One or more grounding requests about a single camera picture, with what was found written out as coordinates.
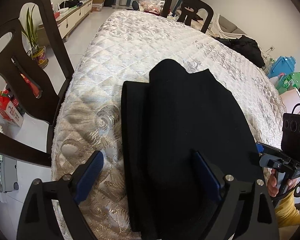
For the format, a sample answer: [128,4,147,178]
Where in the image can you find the black pants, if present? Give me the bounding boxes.
[121,59,262,239]

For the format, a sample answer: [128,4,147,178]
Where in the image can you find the person right hand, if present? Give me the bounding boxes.
[267,168,298,198]

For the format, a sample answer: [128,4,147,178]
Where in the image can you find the green plastic bottle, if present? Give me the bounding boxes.
[276,71,300,94]

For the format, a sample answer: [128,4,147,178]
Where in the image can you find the blue plastic container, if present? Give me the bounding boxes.
[267,56,296,78]

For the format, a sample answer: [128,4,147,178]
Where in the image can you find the black clothes pile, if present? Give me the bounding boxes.
[215,35,265,68]

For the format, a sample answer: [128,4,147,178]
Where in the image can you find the red white carton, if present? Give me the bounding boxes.
[0,90,25,127]

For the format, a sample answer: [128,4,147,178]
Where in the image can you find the dark chair at far side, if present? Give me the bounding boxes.
[160,0,214,33]

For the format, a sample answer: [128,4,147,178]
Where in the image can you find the green potted plant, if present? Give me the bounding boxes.
[21,5,49,69]

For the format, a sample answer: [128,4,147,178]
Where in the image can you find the dark brown chair at left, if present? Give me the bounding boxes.
[0,0,74,167]

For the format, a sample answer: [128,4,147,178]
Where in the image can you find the white quilted floral bedspread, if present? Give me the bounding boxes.
[51,10,286,239]

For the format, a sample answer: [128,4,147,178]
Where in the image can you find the white low tv cabinet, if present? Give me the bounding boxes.
[37,0,94,47]

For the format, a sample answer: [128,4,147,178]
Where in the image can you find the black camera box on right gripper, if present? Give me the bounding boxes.
[281,113,300,161]

